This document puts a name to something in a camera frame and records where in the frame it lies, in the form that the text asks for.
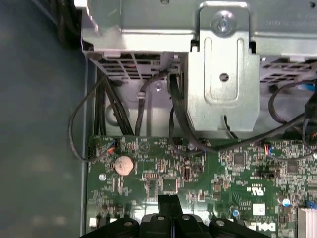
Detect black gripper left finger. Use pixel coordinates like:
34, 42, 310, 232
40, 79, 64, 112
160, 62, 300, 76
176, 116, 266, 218
79, 195, 173, 238

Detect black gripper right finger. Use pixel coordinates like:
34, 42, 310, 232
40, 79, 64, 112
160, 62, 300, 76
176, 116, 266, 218
172, 195, 252, 238

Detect green motherboard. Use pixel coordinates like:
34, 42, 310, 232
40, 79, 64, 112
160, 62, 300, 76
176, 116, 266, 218
86, 134, 317, 238

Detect round coin battery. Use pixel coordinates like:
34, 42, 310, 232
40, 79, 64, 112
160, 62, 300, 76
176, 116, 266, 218
113, 154, 135, 176

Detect silver metal drive cage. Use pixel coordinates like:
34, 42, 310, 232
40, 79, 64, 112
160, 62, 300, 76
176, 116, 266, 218
80, 0, 317, 133

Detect silver chipset heatsink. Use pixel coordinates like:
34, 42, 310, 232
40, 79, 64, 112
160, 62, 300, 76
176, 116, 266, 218
296, 207, 317, 238

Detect black PC case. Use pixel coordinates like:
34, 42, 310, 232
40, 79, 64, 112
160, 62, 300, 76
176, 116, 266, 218
0, 0, 317, 238

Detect black cable with clip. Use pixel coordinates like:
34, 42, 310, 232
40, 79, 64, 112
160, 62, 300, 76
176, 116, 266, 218
135, 70, 171, 136

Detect black flat data cable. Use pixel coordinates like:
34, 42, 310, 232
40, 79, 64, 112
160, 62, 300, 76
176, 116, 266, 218
167, 73, 317, 151

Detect black cable bundle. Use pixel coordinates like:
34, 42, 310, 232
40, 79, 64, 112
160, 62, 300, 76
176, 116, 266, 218
93, 74, 136, 136

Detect thin black wire loop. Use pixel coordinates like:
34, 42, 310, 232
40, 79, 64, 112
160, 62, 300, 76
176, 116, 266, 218
68, 74, 117, 162

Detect black cable loop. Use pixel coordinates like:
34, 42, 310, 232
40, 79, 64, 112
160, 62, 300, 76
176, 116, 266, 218
268, 80, 317, 124

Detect blue data cable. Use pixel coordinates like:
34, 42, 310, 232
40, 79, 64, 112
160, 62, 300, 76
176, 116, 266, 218
294, 82, 317, 93

